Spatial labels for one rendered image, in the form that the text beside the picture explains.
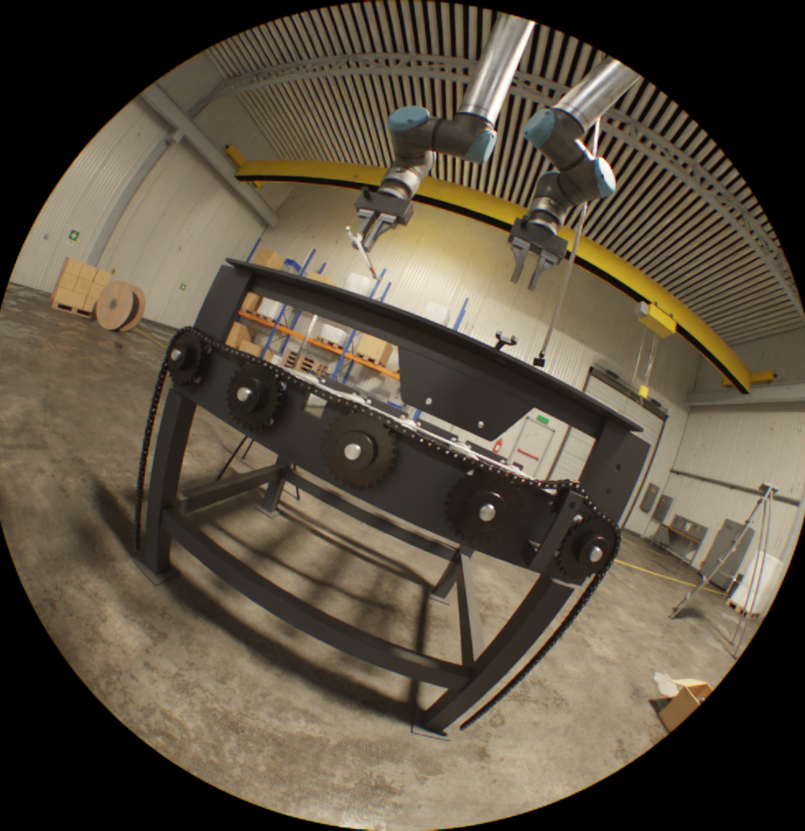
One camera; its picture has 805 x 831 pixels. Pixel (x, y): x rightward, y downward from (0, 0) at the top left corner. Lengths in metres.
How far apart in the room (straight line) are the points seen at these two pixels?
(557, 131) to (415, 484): 0.82
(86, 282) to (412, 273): 9.77
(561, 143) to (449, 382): 0.59
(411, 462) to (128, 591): 1.12
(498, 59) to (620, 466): 0.99
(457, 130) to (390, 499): 0.83
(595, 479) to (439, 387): 0.44
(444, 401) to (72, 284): 7.49
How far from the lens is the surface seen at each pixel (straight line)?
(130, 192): 10.69
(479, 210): 7.85
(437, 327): 0.62
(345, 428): 0.63
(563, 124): 0.72
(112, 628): 1.20
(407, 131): 0.74
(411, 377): 0.67
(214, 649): 1.18
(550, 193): 0.79
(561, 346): 10.88
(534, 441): 10.17
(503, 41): 0.87
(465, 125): 0.72
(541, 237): 0.71
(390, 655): 0.93
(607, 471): 0.78
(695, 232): 10.02
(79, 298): 7.70
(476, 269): 11.07
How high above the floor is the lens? 0.99
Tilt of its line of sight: 3 degrees down
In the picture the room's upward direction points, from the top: 24 degrees clockwise
